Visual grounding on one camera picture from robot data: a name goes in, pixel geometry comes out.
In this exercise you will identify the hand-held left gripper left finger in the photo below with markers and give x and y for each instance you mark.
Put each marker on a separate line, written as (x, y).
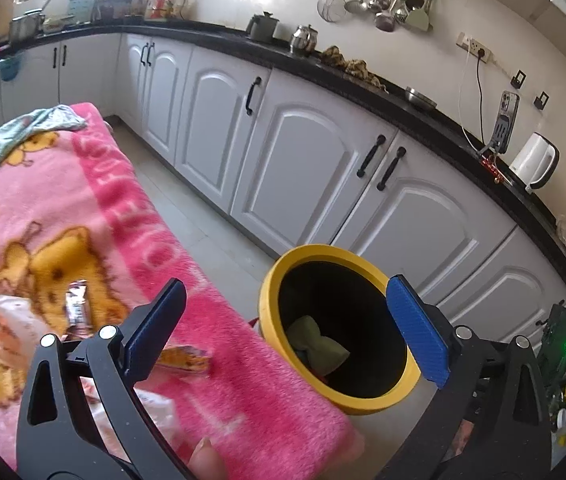
(155, 330)

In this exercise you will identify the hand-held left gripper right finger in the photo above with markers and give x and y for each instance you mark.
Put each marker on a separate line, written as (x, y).
(418, 335)

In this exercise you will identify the orange snack wrapper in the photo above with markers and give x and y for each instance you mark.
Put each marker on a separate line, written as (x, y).
(188, 357)

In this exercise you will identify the pale green knitted item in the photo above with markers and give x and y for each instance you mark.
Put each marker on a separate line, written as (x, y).
(318, 345)

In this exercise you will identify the yellow rimmed white bin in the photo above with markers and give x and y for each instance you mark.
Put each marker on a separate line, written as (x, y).
(313, 255)

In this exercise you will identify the person's left hand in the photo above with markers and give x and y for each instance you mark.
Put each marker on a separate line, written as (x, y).
(208, 460)

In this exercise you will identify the white plastic packet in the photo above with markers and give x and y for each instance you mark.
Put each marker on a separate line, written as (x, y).
(158, 410)

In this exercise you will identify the brown silver snack wrapper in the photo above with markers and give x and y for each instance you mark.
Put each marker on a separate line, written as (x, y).
(77, 307)

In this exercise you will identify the pink printed blanket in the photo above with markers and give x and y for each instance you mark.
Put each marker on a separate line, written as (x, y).
(243, 385)

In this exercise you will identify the white pink snack packet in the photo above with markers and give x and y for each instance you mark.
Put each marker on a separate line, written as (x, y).
(13, 325)

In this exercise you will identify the red ornament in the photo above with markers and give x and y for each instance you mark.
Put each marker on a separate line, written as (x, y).
(493, 170)

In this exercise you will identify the phone stand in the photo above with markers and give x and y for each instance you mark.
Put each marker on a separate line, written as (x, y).
(490, 155)

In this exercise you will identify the white electric kettle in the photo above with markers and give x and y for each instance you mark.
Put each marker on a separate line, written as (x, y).
(533, 160)

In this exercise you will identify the white base cabinet unit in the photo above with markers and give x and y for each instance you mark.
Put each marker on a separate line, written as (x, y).
(303, 150)

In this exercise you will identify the smartphone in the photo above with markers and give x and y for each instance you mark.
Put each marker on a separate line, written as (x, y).
(505, 120)

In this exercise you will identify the steel bowl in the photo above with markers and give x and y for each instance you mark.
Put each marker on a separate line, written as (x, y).
(420, 97)

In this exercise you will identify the brown dried food pile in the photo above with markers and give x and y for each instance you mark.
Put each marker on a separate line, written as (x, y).
(355, 67)

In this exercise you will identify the blue hanging basket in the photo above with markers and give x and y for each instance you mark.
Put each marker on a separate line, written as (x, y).
(10, 70)

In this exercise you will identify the green spatula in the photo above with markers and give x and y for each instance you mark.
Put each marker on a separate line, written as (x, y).
(419, 20)

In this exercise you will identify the large steel ladle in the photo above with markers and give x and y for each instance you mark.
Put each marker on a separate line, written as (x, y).
(384, 21)

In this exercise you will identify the steel teapot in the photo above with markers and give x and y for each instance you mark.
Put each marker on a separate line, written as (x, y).
(304, 40)

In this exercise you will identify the dark green pot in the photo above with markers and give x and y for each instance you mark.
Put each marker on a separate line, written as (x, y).
(263, 29)

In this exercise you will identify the group of condiment bottles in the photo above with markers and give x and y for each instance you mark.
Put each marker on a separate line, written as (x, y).
(168, 7)

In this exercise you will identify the steel cooking pot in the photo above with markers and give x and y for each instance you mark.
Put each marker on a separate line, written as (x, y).
(27, 27)

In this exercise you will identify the black wall hook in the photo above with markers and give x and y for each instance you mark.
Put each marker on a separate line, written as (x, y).
(541, 101)
(518, 78)

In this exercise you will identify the white wall socket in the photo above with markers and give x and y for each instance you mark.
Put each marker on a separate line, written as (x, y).
(474, 47)

